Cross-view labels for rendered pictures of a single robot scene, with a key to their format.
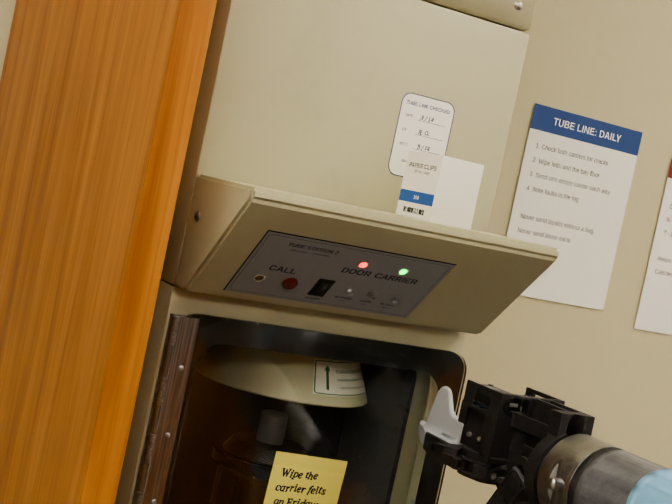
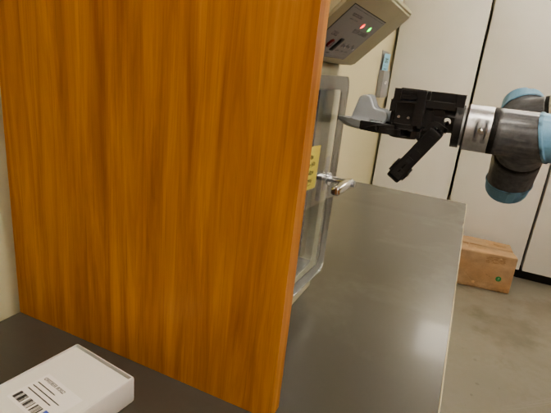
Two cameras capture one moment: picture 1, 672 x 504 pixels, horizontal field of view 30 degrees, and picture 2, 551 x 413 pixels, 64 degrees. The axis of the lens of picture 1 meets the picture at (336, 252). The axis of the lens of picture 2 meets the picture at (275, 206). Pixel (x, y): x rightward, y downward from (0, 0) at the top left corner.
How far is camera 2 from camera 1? 0.77 m
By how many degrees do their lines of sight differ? 39
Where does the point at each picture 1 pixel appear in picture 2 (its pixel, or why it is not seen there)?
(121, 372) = (311, 117)
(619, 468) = (520, 116)
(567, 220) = not seen: hidden behind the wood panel
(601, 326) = not seen: hidden behind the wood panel
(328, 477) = (316, 156)
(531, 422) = (441, 103)
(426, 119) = not seen: outside the picture
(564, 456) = (480, 116)
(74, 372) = (248, 125)
